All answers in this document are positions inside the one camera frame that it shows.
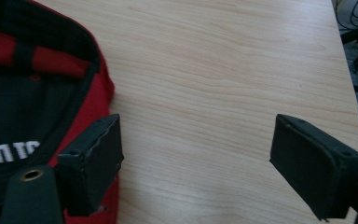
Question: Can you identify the black cable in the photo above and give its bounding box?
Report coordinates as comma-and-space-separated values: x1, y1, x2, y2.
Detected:
334, 0, 358, 32

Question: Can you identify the red and black bag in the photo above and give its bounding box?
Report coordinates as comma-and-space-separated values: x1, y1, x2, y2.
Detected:
0, 0, 121, 224

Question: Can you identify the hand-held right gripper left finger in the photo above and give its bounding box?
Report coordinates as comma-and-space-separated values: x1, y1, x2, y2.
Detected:
56, 113, 125, 217

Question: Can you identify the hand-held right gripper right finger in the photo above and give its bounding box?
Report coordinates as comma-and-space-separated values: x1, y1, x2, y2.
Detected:
268, 113, 358, 221

